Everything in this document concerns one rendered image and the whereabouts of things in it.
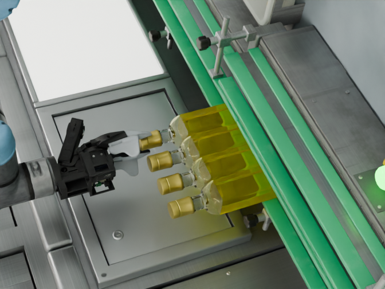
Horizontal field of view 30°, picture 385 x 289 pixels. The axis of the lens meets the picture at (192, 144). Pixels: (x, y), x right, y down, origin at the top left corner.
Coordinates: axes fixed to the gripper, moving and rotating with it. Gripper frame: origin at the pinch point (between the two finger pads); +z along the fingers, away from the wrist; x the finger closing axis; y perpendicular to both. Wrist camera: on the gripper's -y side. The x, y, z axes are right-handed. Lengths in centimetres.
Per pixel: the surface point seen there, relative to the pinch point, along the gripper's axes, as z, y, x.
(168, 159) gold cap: 2.6, 6.8, 1.6
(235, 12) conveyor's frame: 31.3, -24.1, 6.2
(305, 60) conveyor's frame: 33.2, 1.9, 15.6
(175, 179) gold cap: 2.1, 12.0, 1.8
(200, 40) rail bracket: 14.6, -8.8, 16.4
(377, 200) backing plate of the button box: 29.3, 36.1, 15.5
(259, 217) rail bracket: 16.9, 22.2, -4.8
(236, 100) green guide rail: 20.1, 0.5, 6.4
